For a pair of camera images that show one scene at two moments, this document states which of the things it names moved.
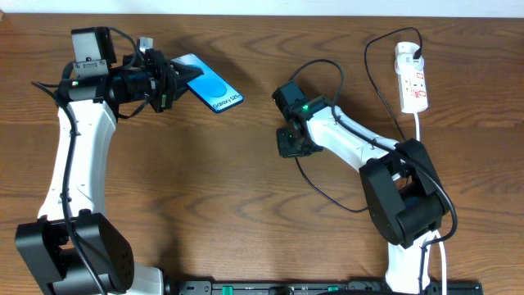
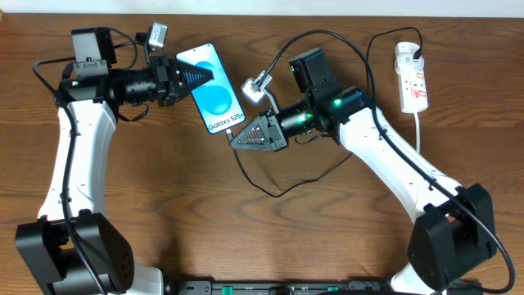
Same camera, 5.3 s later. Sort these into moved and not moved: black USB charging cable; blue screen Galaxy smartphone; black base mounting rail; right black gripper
Moved: blue screen Galaxy smartphone; black USB charging cable; right black gripper
Not moved: black base mounting rail
